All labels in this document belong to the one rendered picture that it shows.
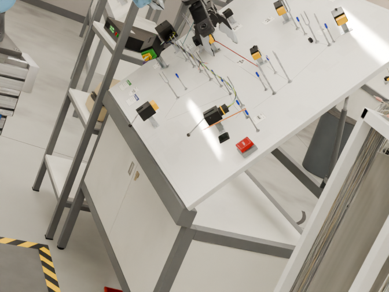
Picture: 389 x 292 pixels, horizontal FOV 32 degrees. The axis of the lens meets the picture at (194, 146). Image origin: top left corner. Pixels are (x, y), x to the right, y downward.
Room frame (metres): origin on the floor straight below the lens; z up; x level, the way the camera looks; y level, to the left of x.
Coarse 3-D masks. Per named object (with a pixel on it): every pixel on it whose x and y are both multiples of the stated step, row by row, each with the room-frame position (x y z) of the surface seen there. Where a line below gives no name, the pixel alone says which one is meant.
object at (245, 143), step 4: (244, 140) 2.22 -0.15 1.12; (248, 140) 2.21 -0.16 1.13; (236, 144) 2.22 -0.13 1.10; (240, 144) 2.21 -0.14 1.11; (244, 144) 2.20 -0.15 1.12; (248, 144) 2.19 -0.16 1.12; (252, 144) 2.20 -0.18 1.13; (240, 148) 2.19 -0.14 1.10; (244, 148) 2.19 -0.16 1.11; (248, 148) 2.21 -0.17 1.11
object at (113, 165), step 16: (112, 128) 3.02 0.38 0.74; (112, 144) 2.95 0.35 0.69; (96, 160) 3.06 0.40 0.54; (112, 160) 2.88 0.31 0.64; (128, 160) 2.73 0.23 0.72; (96, 176) 2.99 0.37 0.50; (112, 176) 2.82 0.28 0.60; (128, 176) 2.67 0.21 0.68; (96, 192) 2.92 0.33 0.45; (112, 192) 2.76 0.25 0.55; (96, 208) 2.86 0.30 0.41; (112, 208) 2.70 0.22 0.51; (112, 224) 2.64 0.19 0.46
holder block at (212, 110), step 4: (212, 108) 2.38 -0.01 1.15; (216, 108) 2.37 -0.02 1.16; (204, 112) 2.38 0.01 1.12; (208, 112) 2.38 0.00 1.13; (212, 112) 2.36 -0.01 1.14; (216, 112) 2.36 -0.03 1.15; (204, 116) 2.36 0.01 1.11; (208, 116) 2.35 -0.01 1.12; (212, 116) 2.36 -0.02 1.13; (216, 116) 2.36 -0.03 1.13; (220, 116) 2.36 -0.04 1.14; (208, 120) 2.36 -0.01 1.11; (212, 120) 2.36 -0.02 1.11; (216, 120) 2.37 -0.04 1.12; (220, 120) 2.37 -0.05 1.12; (208, 124) 2.36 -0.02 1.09; (212, 124) 2.37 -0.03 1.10
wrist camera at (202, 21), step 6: (192, 6) 2.11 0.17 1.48; (198, 6) 2.10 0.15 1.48; (204, 6) 2.11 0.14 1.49; (192, 12) 2.09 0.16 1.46; (198, 12) 2.09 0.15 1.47; (204, 12) 2.08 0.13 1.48; (198, 18) 2.07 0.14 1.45; (204, 18) 2.07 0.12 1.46; (198, 24) 2.06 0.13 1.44; (204, 24) 2.05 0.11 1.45; (210, 24) 2.04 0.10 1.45; (198, 30) 2.05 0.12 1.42; (204, 30) 2.04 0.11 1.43; (210, 30) 2.04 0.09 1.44; (204, 36) 2.05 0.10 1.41
